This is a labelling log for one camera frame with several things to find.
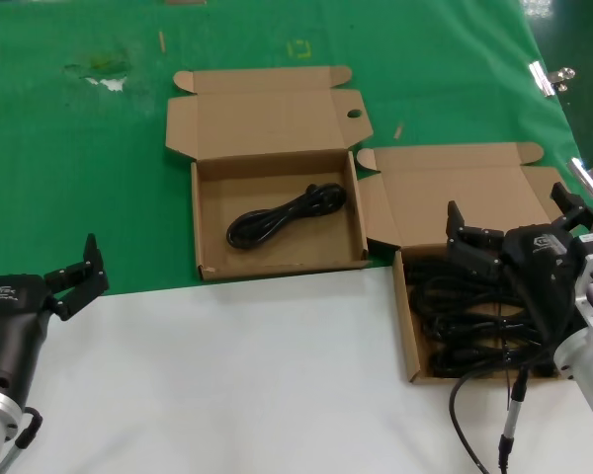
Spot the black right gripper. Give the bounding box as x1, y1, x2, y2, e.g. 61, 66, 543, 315
446, 181, 593, 347

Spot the pile of black cables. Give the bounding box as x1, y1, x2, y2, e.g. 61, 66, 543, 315
403, 244, 560, 379

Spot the green table cloth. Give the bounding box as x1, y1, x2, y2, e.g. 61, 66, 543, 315
0, 0, 593, 300

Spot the plain brown cardboard box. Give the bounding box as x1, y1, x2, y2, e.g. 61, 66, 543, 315
356, 142, 570, 384

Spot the silver plug connector cable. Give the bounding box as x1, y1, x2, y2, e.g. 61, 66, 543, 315
497, 367, 531, 474

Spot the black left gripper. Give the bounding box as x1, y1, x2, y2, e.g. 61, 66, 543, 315
0, 233, 111, 404

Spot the cardboard box with holed flap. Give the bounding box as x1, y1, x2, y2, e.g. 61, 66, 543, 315
165, 65, 376, 282

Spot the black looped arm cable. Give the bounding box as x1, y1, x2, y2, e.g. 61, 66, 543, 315
9, 405, 44, 451

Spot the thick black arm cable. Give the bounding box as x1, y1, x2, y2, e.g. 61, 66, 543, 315
448, 355, 550, 474

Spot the silver binder clip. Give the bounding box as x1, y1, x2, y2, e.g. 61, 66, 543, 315
566, 157, 593, 200
528, 60, 577, 99

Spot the black power cable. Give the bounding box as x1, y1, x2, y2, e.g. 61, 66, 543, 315
225, 182, 349, 251

